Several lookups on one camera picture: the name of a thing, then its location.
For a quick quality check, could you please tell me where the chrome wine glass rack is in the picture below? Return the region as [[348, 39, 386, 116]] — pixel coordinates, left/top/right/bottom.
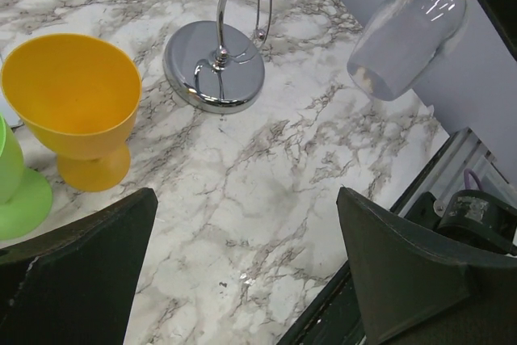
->
[[163, 0, 271, 115]]

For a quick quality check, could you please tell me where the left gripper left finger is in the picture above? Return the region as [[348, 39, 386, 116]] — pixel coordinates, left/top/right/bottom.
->
[[1, 187, 158, 344]]

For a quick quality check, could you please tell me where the yellow plastic wine glass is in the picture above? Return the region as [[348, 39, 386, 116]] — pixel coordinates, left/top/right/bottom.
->
[[1, 33, 142, 191]]

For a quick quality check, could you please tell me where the clear wine glass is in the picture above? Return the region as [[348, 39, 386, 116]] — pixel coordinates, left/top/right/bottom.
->
[[347, 0, 468, 102]]

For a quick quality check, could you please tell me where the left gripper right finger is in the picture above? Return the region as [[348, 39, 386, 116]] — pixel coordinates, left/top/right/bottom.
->
[[337, 187, 516, 344]]

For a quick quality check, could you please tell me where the green plastic wine glass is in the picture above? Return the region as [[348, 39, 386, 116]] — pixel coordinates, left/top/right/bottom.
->
[[1, 120, 53, 240]]

